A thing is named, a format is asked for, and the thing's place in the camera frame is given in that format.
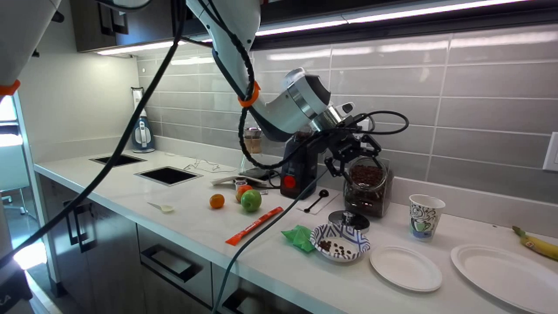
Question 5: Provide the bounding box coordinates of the yellow banana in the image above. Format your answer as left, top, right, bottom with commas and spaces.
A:
511, 224, 558, 263

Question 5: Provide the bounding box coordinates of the dark upper cabinet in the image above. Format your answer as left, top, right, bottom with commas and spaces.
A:
258, 0, 558, 53

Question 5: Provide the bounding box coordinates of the black spoon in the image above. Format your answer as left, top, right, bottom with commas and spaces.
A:
302, 188, 332, 214

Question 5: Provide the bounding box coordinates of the small white paper plate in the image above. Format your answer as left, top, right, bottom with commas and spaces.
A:
368, 242, 445, 294

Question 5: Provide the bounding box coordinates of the small orange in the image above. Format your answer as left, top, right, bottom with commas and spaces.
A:
208, 191, 227, 210

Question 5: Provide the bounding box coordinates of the black square counter cutout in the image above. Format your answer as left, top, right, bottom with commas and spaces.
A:
136, 165, 199, 186

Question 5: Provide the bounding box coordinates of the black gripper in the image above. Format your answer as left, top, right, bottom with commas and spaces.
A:
323, 118, 387, 183

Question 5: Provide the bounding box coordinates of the long black power cable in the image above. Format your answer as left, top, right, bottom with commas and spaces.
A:
211, 167, 337, 314

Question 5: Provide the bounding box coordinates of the white napkin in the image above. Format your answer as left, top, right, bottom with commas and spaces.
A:
298, 190, 346, 217

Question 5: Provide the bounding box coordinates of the white blue dispenser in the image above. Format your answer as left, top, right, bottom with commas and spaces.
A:
129, 85, 157, 153

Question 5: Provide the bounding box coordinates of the under-cabinet light strip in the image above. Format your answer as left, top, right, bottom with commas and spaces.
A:
94, 0, 529, 57

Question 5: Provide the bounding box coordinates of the dark drawer handle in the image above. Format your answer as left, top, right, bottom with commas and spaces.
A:
140, 242, 203, 282
222, 287, 258, 314

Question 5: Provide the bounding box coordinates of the large white paper plate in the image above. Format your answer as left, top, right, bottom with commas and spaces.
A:
450, 242, 558, 314

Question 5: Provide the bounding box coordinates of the green packet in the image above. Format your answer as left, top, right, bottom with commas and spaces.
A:
281, 223, 318, 254

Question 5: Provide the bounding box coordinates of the white wall switch plate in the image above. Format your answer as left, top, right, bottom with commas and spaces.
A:
541, 130, 558, 174

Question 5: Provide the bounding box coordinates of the dark vertical cabinet handle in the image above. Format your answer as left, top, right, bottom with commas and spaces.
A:
73, 202, 98, 252
61, 198, 84, 245

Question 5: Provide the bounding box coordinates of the orange red flat strip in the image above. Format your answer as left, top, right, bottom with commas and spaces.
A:
225, 205, 286, 247

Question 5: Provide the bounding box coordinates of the patterned paper cup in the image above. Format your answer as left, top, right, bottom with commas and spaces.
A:
408, 191, 448, 240

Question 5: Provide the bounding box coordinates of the red orange peach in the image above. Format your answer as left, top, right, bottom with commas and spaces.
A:
234, 183, 253, 205

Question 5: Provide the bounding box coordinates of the black coffee grinder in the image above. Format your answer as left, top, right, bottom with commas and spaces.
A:
279, 134, 321, 200

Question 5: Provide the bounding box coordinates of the green apple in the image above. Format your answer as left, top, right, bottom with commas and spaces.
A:
239, 188, 264, 214

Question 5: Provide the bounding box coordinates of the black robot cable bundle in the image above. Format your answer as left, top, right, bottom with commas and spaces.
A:
0, 0, 412, 268

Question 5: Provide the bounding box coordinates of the blue patterned bowl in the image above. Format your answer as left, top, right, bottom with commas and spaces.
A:
311, 223, 372, 266

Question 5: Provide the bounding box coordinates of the dark wall cabinet with handles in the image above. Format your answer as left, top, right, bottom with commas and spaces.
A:
68, 0, 189, 55

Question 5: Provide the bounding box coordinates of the thin white cable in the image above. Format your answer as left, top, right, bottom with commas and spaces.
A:
182, 156, 234, 176

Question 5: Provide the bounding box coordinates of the white plastic spoon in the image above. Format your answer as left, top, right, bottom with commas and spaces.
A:
145, 198, 176, 214

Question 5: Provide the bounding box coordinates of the glass coffee bean jar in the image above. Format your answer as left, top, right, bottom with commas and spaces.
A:
342, 158, 396, 221

